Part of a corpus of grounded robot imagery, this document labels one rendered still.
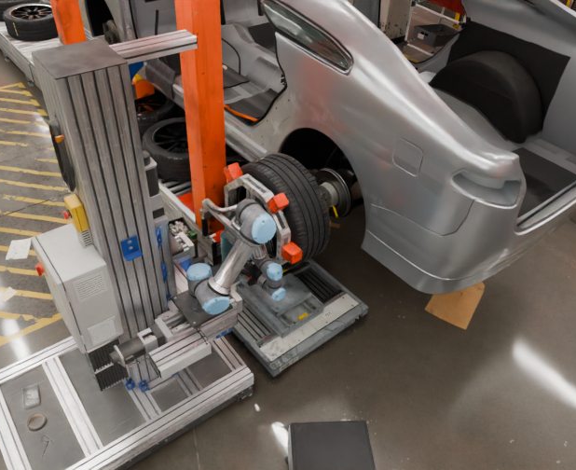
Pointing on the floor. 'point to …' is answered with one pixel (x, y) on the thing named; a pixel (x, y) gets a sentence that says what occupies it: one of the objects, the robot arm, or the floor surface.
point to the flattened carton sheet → (457, 305)
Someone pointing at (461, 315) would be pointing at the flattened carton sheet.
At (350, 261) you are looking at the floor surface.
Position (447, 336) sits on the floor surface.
